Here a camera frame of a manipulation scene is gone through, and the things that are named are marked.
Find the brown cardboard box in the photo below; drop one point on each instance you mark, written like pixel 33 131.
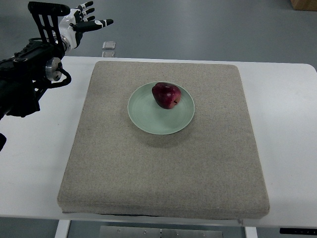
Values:
pixel 305 5

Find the white table leg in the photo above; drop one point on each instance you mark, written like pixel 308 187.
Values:
pixel 62 229
pixel 251 232

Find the black desk control panel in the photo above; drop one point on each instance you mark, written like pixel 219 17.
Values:
pixel 298 231

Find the white right table leg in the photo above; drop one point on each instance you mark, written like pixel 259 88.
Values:
pixel 251 232

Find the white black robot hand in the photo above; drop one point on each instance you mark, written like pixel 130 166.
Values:
pixel 79 21

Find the white left table leg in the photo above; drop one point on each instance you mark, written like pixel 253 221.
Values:
pixel 62 229

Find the dark red apple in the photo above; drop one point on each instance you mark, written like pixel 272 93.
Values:
pixel 166 95

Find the silver floor outlet cover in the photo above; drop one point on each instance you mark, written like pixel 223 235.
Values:
pixel 108 49

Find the beige fabric cushion mat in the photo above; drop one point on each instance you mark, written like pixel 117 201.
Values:
pixel 208 170

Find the light green round plate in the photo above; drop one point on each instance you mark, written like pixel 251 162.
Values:
pixel 148 116

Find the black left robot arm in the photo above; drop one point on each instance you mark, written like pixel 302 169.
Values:
pixel 26 76

